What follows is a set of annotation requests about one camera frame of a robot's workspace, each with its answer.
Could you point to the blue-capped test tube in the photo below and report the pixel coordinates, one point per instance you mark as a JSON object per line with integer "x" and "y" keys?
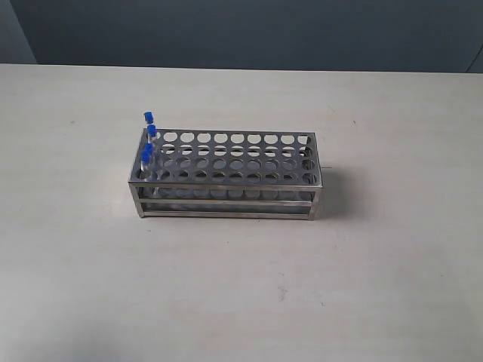
{"x": 149, "y": 149}
{"x": 145, "y": 165}
{"x": 152, "y": 140}
{"x": 149, "y": 119}

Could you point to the stainless steel test tube rack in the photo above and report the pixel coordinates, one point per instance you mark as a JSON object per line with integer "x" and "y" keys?
{"x": 229, "y": 174}

